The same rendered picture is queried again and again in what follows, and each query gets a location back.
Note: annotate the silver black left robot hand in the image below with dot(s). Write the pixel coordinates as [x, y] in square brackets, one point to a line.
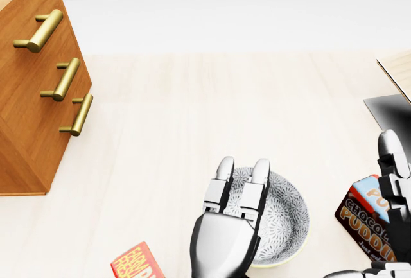
[221, 242]

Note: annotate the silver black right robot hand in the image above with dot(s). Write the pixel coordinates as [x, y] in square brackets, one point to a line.
[390, 149]

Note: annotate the black white patterned bowl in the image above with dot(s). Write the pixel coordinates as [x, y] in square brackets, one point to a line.
[285, 213]

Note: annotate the small wooden drawer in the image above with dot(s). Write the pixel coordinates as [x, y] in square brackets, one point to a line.
[53, 152]

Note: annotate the wooden cabinet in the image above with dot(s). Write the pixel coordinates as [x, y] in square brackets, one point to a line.
[19, 169]

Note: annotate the medium wooden drawer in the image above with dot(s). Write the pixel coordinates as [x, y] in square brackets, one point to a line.
[29, 77]

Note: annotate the large wooden drawer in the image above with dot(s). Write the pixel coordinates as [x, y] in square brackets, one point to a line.
[22, 18]

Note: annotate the flat dark stove plate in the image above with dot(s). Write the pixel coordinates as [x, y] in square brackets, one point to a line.
[390, 109]

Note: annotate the brown chocolate pudding box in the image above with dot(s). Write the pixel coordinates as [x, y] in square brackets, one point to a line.
[359, 217]

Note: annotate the pale wooden board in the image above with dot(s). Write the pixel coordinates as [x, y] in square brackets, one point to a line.
[399, 69]

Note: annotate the red yellow printed box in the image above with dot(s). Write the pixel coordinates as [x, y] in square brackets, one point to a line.
[136, 263]

